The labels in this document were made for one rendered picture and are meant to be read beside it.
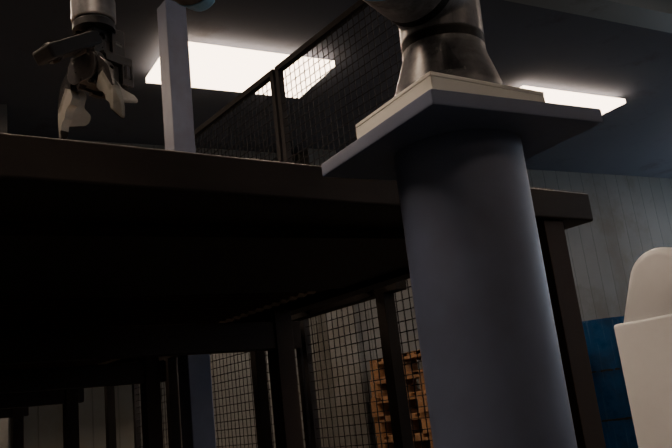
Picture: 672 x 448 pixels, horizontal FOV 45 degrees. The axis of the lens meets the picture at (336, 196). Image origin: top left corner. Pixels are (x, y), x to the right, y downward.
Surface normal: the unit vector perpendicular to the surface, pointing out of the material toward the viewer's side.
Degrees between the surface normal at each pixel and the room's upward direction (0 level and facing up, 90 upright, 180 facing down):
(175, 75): 90
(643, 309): 90
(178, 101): 90
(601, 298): 90
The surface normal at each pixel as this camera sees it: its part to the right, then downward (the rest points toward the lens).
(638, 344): -0.83, -0.06
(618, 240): 0.47, -0.29
